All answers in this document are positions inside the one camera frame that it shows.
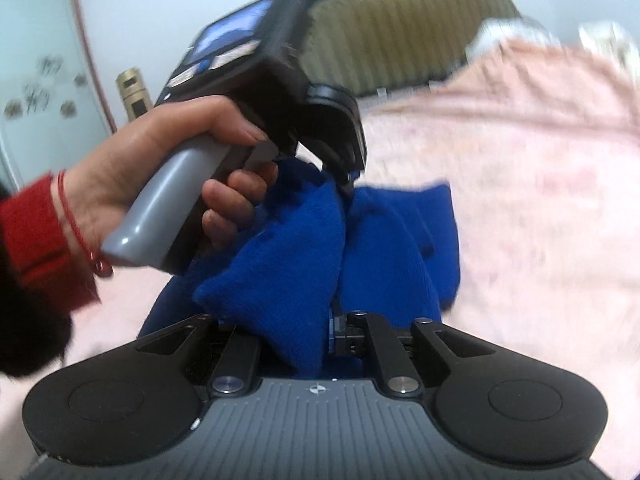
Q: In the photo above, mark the olive green padded headboard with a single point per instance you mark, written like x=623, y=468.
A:
x=364, y=45

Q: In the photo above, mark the cream crumpled cloth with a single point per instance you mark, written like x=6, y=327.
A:
x=610, y=40

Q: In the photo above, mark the blue beaded knit sweater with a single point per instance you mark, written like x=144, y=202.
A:
x=380, y=250

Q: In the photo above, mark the frosted glass wardrobe door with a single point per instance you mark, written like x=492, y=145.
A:
x=51, y=113

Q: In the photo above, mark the gold tower fan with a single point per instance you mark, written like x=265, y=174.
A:
x=133, y=92

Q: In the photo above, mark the white crumpled cloth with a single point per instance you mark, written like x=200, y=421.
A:
x=495, y=31

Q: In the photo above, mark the pink floral bed sheet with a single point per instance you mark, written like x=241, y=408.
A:
x=543, y=161

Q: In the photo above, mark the red sleeve forearm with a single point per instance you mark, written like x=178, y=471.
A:
x=42, y=283

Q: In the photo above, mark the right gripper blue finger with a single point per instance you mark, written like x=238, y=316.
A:
x=338, y=341

